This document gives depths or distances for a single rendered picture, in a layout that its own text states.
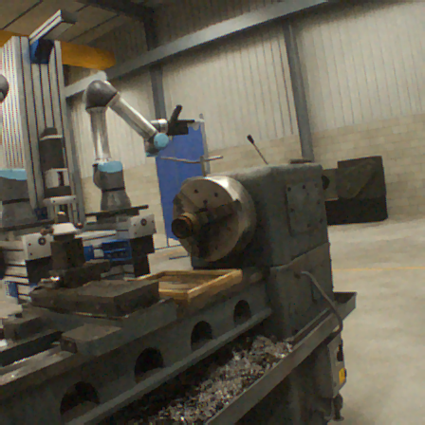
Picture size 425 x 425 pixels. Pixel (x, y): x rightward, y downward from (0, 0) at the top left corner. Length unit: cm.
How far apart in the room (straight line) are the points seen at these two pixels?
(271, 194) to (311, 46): 1087
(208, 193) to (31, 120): 93
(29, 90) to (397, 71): 1031
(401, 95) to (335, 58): 202
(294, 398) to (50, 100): 174
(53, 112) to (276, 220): 117
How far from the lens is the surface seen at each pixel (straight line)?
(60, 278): 125
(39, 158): 210
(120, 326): 104
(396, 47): 1180
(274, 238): 168
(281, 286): 172
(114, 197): 206
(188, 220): 152
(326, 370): 207
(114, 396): 115
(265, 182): 167
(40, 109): 215
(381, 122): 1154
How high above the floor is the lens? 118
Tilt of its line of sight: 3 degrees down
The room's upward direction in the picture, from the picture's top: 8 degrees counter-clockwise
